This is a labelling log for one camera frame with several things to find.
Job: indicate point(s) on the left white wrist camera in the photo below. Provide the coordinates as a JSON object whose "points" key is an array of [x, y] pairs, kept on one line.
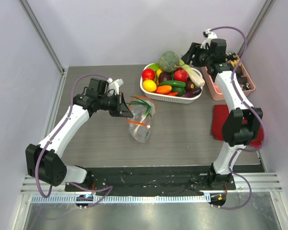
{"points": [[114, 85]]}

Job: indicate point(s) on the purple eggplant toy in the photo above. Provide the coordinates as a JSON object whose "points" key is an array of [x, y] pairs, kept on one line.
{"points": [[193, 92]]}

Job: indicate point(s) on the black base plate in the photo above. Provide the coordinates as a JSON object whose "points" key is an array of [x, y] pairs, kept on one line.
{"points": [[157, 181]]}

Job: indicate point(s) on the yellow lemon toy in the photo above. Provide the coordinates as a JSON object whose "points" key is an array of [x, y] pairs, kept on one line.
{"points": [[149, 85]]}

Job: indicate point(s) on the red folded cloth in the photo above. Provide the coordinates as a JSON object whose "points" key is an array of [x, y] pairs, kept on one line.
{"points": [[220, 114]]}

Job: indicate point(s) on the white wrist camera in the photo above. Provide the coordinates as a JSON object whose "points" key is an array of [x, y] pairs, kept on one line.
{"points": [[114, 85], [209, 36]]}

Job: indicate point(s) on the green lime toy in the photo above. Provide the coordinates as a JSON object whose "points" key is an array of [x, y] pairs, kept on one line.
{"points": [[154, 66]]}

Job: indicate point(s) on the white plastic basket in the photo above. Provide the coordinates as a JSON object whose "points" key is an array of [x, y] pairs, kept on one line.
{"points": [[171, 96]]}

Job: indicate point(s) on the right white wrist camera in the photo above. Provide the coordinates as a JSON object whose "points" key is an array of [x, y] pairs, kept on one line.
{"points": [[209, 36]]}

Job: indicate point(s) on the green cucumber toy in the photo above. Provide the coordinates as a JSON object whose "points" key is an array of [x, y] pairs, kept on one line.
{"points": [[173, 83]]}

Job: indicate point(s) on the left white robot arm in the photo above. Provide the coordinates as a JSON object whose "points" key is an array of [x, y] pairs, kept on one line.
{"points": [[44, 161]]}

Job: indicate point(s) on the white corn toy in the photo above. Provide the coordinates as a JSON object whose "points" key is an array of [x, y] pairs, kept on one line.
{"points": [[193, 75]]}

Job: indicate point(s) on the green onion toy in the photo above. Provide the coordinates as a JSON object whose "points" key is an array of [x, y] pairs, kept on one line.
{"points": [[144, 112]]}

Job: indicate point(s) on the orange carrot toy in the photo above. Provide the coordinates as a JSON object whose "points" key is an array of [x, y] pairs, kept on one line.
{"points": [[164, 89]]}

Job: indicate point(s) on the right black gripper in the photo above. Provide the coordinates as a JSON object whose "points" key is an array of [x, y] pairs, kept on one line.
{"points": [[195, 54]]}

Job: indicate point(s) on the red apple toy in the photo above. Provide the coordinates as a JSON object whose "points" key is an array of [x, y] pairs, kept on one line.
{"points": [[148, 74]]}

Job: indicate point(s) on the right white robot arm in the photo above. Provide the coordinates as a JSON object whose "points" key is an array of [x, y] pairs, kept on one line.
{"points": [[243, 121]]}

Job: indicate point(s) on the green melon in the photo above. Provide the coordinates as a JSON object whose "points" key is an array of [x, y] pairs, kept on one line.
{"points": [[169, 61]]}

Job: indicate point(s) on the clear zip top bag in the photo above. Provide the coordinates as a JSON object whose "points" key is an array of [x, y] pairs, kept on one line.
{"points": [[141, 122]]}

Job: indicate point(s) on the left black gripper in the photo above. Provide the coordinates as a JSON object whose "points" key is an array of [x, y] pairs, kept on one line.
{"points": [[121, 109]]}

